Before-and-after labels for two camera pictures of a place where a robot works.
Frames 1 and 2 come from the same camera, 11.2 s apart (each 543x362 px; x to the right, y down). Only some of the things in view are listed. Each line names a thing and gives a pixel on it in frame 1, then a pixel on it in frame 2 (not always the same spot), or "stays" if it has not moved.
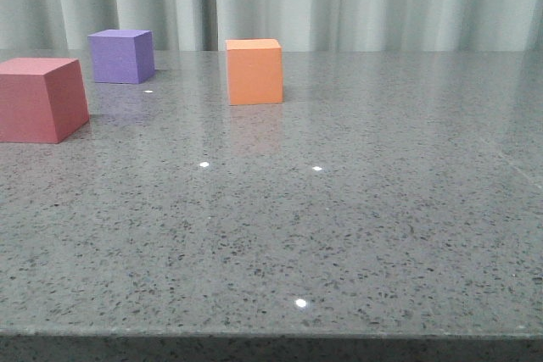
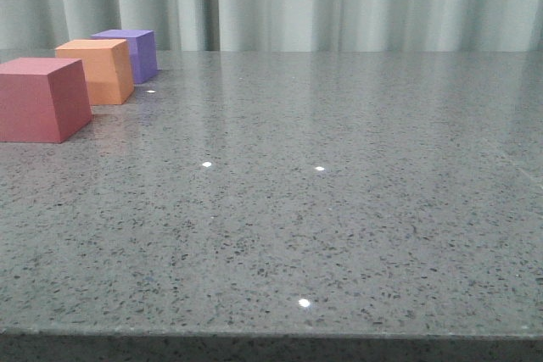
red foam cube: [41, 100] stays
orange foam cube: [254, 68] -> [107, 68]
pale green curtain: [484, 3] stays
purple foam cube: [122, 56] stays
